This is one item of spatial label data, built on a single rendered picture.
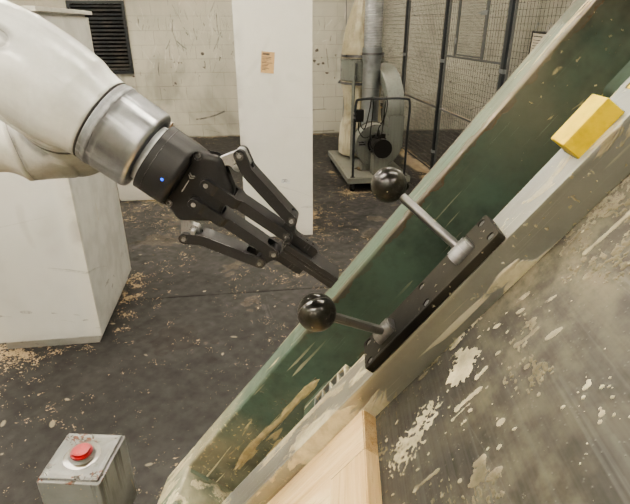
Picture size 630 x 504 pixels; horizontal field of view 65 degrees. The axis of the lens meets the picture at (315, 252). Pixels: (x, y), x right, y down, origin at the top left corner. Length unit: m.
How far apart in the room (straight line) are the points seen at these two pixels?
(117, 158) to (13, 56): 0.12
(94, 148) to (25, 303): 2.63
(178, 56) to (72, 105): 7.95
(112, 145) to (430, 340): 0.37
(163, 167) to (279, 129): 3.58
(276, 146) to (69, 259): 1.92
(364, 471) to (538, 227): 0.28
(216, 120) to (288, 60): 4.63
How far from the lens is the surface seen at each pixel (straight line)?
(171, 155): 0.51
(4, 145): 0.68
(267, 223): 0.53
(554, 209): 0.50
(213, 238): 0.55
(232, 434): 0.97
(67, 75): 0.53
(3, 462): 2.62
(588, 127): 0.50
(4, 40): 0.55
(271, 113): 4.05
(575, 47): 0.73
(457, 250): 0.51
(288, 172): 4.16
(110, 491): 1.11
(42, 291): 3.06
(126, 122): 0.52
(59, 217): 2.84
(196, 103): 8.51
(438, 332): 0.53
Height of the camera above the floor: 1.67
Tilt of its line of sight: 25 degrees down
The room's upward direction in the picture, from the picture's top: straight up
